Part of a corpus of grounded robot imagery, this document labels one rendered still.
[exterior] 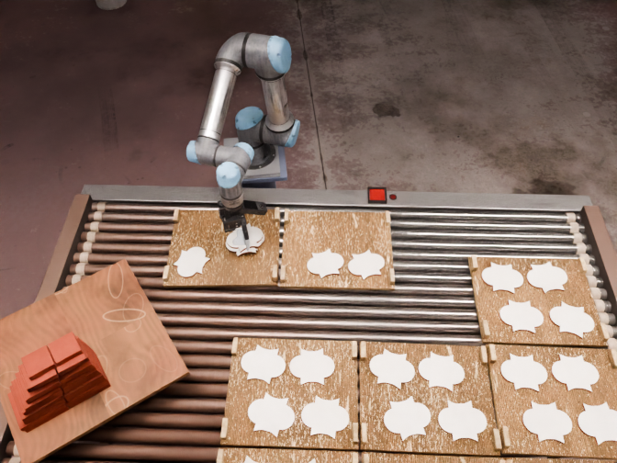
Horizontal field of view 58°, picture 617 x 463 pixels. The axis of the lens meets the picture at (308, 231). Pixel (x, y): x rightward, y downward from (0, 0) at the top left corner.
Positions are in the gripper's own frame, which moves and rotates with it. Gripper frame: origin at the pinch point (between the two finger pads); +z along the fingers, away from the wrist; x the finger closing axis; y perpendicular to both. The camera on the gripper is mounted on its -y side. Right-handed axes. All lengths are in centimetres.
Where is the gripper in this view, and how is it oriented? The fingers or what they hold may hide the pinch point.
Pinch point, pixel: (243, 234)
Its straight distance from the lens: 209.0
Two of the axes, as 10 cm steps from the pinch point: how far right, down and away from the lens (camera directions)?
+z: 0.0, 6.1, 7.9
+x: 3.4, 7.4, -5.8
